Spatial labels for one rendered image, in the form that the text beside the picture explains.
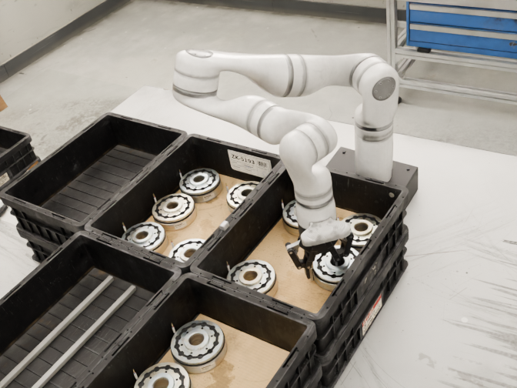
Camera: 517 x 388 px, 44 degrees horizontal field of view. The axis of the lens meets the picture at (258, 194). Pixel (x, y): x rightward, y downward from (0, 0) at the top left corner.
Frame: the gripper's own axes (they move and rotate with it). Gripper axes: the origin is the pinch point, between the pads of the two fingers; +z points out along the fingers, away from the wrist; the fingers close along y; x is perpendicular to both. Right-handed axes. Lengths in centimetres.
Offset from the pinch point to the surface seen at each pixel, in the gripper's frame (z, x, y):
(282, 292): 2.4, 1.0, 9.1
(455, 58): 56, -161, -109
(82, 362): 3, 5, 50
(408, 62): 71, -195, -99
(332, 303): -7.6, 15.9, 2.4
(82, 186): 3, -54, 50
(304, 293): 2.4, 2.9, 5.0
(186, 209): -0.3, -29.9, 24.6
